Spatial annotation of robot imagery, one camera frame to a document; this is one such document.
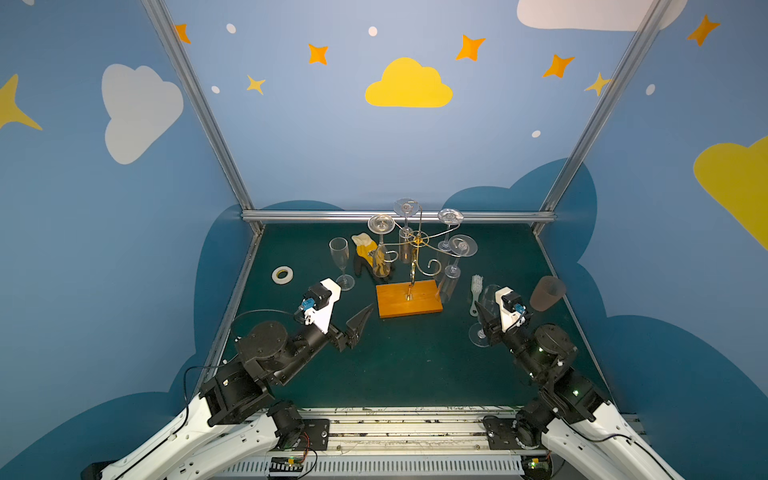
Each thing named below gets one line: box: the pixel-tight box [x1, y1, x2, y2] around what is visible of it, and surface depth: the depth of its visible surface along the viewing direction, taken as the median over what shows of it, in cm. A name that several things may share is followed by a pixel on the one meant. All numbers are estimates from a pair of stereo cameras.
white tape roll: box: [272, 266, 294, 284], surface depth 109 cm
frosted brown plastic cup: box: [530, 276, 566, 312], surface depth 97 cm
